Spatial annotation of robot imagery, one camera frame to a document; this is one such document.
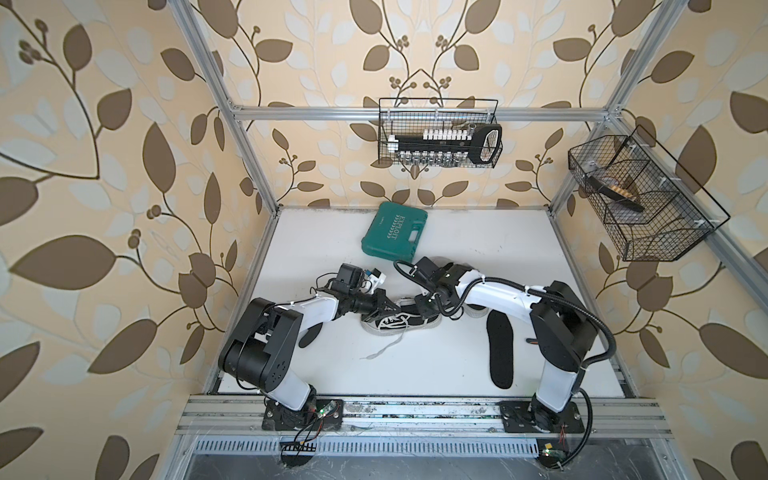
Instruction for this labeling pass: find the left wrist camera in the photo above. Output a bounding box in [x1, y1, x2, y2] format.
[330, 263, 386, 294]

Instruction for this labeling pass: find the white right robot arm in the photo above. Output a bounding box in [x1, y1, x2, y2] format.
[402, 257, 607, 432]

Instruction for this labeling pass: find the green plastic tool case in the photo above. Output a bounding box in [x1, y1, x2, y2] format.
[361, 202, 428, 262]

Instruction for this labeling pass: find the yellow black work glove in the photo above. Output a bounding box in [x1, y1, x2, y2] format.
[298, 324, 323, 349]

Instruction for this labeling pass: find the back wire basket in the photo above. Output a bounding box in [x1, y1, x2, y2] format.
[377, 97, 503, 168]

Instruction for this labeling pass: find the black corrugated cable conduit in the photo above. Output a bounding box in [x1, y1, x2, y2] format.
[392, 259, 618, 469]

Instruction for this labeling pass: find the wire basket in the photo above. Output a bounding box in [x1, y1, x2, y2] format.
[568, 125, 731, 262]
[377, 97, 503, 168]

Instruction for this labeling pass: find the brush in right basket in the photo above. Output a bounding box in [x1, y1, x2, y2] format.
[587, 175, 645, 213]

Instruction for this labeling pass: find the black white sneaker with laces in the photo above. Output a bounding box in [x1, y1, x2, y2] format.
[361, 298, 442, 361]

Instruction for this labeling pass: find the black socket bit holder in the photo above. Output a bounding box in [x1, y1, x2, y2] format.
[382, 124, 503, 168]

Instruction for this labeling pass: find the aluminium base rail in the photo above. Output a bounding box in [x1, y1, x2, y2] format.
[176, 395, 672, 459]

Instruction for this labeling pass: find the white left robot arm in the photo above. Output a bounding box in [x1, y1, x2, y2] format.
[218, 286, 403, 431]

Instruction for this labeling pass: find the black insole on table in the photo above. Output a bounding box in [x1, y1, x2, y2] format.
[486, 310, 514, 390]

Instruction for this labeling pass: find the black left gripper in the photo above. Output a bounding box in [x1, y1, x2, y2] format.
[346, 289, 400, 320]

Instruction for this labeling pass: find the right wire basket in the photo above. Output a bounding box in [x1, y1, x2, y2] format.
[568, 125, 731, 262]

